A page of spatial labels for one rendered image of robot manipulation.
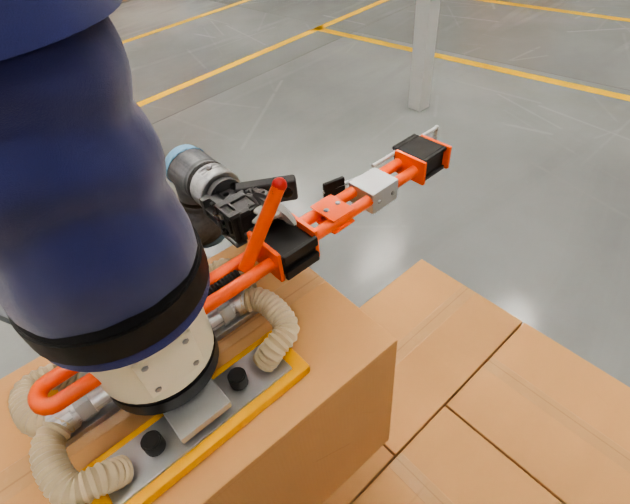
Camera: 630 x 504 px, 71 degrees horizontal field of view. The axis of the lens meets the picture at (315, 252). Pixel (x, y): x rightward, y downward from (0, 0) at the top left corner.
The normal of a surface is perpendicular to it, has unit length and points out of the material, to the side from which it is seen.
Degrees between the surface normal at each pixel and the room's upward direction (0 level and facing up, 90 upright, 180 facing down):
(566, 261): 0
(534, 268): 0
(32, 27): 69
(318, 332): 1
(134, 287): 93
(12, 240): 109
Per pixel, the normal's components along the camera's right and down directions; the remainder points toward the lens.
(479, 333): -0.07, -0.72
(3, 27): 0.67, 0.15
